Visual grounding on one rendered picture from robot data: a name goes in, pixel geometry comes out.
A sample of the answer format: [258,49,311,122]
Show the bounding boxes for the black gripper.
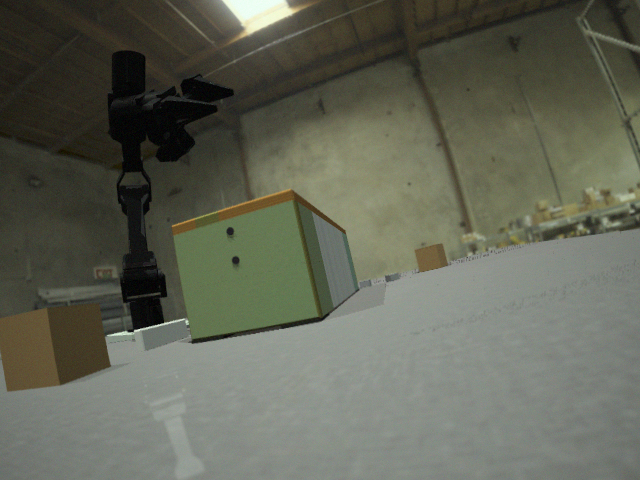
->
[132,73,234,145]

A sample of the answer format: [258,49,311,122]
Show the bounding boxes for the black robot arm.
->
[107,50,195,333]

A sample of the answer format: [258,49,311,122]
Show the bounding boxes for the brown cardboard box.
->
[415,244,448,272]
[0,303,111,392]

